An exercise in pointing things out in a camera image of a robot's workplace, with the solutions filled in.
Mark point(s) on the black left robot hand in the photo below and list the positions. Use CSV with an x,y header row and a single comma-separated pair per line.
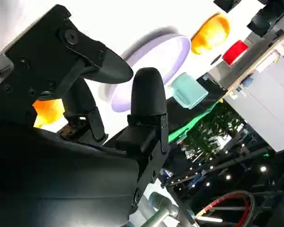
x,y
267,16

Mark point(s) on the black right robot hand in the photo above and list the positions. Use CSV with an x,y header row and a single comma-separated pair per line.
x,y
49,170

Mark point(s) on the orange and white bread roll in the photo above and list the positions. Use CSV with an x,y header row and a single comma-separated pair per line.
x,y
210,35
47,111

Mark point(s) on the red box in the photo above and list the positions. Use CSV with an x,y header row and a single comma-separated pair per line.
x,y
235,52

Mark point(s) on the black table grommet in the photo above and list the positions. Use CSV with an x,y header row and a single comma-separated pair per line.
x,y
215,59

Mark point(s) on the white cabinet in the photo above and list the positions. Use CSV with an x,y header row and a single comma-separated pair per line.
x,y
269,106

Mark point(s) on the lilac plate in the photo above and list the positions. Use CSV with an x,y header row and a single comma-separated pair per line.
x,y
180,45

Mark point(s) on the pale green mug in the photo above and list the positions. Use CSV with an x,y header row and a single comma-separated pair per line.
x,y
191,92

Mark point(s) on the green foliage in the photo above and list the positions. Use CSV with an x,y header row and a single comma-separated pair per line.
x,y
208,132

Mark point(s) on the red hoop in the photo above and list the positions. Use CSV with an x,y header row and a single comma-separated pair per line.
x,y
251,203

